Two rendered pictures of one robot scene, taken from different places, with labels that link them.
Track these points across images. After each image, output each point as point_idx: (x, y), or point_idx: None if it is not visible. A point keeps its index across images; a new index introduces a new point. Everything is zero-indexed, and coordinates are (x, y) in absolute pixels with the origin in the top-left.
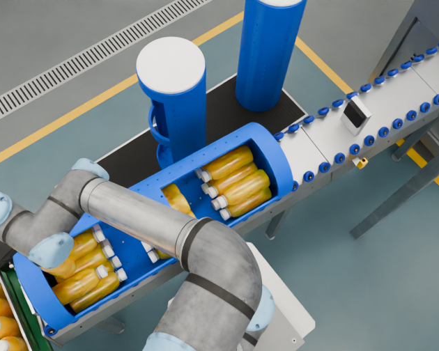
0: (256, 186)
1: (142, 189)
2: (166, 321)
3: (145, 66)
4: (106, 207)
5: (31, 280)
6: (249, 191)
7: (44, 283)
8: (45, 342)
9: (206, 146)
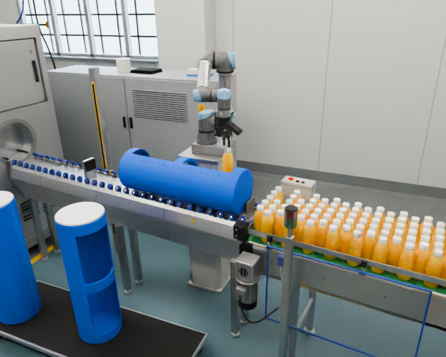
0: None
1: (178, 166)
2: (224, 55)
3: (86, 219)
4: (206, 78)
5: (240, 168)
6: None
7: (238, 167)
8: None
9: (141, 168)
